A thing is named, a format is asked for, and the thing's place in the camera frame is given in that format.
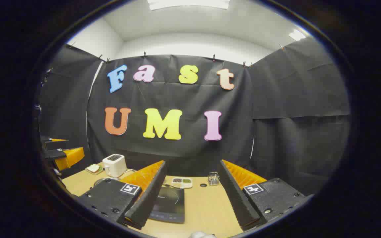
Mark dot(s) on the ceiling light panel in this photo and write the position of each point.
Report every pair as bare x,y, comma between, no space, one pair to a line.
187,3
297,34

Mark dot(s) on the sandwich with lettuce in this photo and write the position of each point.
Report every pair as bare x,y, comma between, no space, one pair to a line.
94,168

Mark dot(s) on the pale green sandwich plate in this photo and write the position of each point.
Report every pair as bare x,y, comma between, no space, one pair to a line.
94,173

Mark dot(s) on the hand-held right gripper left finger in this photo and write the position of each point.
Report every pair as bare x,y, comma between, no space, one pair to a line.
150,195

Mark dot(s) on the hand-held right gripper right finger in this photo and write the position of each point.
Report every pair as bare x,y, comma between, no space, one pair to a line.
235,195

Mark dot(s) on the black backdrop cloth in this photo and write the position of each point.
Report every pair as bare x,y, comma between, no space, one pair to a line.
177,99

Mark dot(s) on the black induction cooktop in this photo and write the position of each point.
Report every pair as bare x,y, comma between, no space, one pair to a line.
170,203

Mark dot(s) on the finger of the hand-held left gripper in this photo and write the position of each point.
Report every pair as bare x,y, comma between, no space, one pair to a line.
53,144
69,158

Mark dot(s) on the white toaster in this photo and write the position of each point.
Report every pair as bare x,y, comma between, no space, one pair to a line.
114,165

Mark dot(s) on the white divided dish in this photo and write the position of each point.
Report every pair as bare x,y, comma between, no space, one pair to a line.
182,184

